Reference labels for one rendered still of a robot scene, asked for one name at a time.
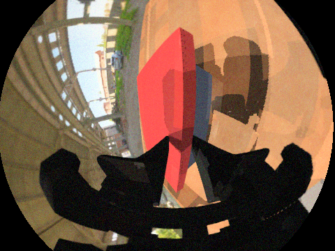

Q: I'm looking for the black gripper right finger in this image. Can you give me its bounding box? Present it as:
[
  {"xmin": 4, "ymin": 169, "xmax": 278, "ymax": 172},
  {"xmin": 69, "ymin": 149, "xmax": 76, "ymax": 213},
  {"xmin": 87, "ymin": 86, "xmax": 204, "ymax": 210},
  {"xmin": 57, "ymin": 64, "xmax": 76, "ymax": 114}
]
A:
[{"xmin": 191, "ymin": 136, "xmax": 270, "ymax": 204}]

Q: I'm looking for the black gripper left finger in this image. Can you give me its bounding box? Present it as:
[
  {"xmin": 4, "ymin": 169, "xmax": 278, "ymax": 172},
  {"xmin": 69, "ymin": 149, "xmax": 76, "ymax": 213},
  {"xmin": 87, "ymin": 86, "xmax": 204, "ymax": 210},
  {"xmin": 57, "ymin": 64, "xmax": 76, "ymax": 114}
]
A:
[{"xmin": 97, "ymin": 136, "xmax": 170, "ymax": 206}]

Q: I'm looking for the dark red lid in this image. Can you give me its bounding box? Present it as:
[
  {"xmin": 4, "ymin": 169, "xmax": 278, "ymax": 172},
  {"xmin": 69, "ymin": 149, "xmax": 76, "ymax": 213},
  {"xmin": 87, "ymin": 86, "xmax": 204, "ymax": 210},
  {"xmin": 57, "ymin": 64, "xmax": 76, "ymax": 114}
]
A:
[{"xmin": 137, "ymin": 28, "xmax": 196, "ymax": 192}]

